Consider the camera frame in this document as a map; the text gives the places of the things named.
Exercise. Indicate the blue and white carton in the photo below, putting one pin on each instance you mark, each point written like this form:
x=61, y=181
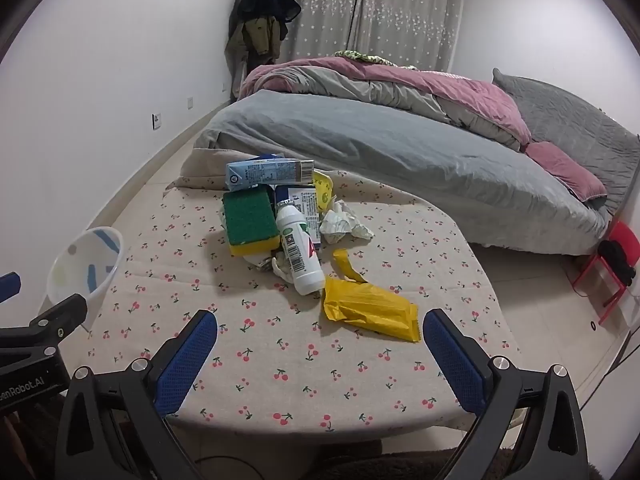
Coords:
x=305, y=200

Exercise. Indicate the grey star print curtain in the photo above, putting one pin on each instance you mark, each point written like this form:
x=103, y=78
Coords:
x=400, y=10

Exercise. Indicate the green patterned cloth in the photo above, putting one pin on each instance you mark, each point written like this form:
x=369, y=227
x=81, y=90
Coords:
x=360, y=55

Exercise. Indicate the red stool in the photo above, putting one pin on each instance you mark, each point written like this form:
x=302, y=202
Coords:
x=625, y=232

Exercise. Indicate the green and yellow sponge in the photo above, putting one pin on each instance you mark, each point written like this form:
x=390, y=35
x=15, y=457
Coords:
x=247, y=217

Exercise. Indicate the black cloth item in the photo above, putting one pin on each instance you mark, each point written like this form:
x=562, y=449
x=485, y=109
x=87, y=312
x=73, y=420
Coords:
x=615, y=260

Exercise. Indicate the yellow paper cup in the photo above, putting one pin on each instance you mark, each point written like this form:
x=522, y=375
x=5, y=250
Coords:
x=324, y=190

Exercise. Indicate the white plastic bin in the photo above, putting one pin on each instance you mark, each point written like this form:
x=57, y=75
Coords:
x=75, y=265

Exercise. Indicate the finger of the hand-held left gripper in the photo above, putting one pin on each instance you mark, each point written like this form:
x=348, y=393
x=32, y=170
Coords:
x=10, y=286
x=62, y=312

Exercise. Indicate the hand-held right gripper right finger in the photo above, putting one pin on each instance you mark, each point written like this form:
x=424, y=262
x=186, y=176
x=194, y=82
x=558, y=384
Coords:
x=452, y=360

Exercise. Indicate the cherry print tablecloth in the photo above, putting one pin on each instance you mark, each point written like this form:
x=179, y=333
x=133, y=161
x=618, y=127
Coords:
x=300, y=360

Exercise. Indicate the light blue milk carton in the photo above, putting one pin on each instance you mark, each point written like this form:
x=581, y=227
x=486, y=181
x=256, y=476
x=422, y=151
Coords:
x=265, y=172

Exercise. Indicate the pink pillow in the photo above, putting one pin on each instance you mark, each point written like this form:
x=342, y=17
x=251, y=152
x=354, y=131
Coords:
x=560, y=165

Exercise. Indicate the white plastic bottle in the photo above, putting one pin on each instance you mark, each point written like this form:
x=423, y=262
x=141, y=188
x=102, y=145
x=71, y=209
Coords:
x=300, y=255

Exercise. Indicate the large white tissue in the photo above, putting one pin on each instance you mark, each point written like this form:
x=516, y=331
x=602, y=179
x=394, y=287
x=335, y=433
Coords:
x=340, y=225

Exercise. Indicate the black jacket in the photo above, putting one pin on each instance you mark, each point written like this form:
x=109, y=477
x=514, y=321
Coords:
x=265, y=0

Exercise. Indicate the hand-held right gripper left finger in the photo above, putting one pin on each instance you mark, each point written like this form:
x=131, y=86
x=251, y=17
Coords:
x=187, y=360

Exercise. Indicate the pink and grey duvet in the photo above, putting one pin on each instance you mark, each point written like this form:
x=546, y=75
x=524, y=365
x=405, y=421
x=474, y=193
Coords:
x=400, y=85

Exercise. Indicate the yellow snack wrapper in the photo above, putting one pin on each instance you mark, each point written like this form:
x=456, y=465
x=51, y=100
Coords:
x=370, y=310

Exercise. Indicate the bed with grey sheet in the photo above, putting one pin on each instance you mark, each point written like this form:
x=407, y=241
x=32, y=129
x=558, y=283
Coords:
x=375, y=145

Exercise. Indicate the olive jacket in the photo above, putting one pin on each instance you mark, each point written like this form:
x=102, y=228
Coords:
x=250, y=40

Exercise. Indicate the torn yellow wrapper strip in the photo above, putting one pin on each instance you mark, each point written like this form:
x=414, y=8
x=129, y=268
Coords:
x=342, y=262

